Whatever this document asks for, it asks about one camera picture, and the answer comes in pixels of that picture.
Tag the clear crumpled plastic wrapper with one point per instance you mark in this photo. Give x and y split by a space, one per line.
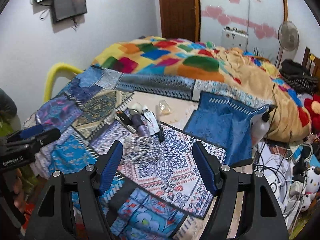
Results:
164 108

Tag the purple cylindrical bottle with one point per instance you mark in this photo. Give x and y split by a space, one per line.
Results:
139 125

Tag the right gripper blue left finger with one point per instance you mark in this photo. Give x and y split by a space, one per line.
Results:
114 157

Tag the black pen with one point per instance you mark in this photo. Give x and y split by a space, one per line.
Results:
161 132

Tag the brown wooden door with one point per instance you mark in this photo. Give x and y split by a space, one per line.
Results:
180 19

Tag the silver metal razor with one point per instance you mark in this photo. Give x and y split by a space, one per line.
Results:
125 121

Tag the blue patchwork bed sheet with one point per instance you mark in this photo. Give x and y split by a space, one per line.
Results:
157 192

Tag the white box with stickers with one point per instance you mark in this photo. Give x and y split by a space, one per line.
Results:
234 38

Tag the white standing fan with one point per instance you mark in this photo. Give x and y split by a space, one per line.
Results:
288 38

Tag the black striped clothing pile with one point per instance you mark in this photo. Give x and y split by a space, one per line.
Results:
298 77

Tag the white paper strip packet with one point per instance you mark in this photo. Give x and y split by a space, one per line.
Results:
152 123

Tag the person's left hand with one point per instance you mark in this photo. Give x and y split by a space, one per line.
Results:
17 188

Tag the white wardrobe with pink hearts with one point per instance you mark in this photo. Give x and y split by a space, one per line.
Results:
259 19

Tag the brown wooden chair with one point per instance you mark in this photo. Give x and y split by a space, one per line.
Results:
311 63

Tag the red plush toy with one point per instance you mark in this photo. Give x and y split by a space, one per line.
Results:
312 105

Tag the colourful checkered blanket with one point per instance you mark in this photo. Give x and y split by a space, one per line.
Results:
215 69

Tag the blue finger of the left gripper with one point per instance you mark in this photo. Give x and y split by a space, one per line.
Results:
31 131
46 137

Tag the black wall-mounted box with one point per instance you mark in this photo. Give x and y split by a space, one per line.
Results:
65 9

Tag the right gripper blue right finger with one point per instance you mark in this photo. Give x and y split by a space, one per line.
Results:
202 164

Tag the white tape roll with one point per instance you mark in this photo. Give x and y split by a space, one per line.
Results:
135 109

